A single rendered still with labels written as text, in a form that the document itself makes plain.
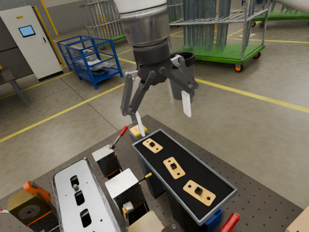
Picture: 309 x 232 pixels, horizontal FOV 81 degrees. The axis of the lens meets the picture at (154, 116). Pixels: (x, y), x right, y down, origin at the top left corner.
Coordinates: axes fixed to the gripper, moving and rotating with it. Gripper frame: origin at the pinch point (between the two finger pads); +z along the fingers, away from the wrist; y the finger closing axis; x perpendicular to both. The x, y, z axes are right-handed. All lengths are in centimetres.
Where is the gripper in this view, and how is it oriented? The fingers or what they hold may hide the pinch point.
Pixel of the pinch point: (164, 120)
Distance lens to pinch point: 48.1
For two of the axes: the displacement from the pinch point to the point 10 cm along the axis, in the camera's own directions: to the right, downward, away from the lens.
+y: -9.1, 3.6, -2.1
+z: 1.9, 8.1, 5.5
